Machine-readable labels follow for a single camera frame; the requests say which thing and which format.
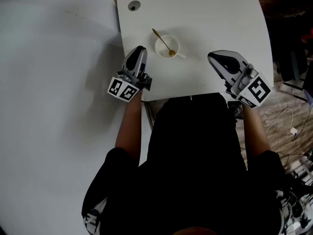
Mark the blue chair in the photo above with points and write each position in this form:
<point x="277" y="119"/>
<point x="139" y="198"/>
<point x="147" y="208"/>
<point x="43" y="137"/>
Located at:
<point x="308" y="97"/>

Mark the person's left forearm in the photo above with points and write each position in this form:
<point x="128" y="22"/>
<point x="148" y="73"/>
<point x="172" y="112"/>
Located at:
<point x="129" y="128"/>

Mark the white cup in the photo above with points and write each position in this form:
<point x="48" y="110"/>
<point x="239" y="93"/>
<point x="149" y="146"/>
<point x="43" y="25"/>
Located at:
<point x="174" y="44"/>

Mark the small gold spoon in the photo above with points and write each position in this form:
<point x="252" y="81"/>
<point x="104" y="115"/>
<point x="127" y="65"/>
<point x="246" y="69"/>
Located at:
<point x="172" y="53"/>

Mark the person's right forearm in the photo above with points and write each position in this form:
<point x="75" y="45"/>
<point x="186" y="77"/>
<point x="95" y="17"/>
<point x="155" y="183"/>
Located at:
<point x="256" y="131"/>

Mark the person's black clothing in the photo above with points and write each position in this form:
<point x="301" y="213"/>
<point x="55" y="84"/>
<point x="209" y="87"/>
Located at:
<point x="193" y="175"/>

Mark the black chair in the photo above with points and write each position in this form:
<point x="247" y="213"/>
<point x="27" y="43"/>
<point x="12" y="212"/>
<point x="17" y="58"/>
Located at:
<point x="291" y="62"/>

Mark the white table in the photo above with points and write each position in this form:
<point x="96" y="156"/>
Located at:
<point x="207" y="21"/>

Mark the red plastic object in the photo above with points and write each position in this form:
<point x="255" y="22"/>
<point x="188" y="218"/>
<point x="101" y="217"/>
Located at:
<point x="308" y="37"/>

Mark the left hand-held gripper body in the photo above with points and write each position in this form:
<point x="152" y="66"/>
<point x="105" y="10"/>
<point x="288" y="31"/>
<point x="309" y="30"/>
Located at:
<point x="134" y="67"/>

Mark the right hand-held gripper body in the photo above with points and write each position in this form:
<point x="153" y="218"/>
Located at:
<point x="240" y="82"/>

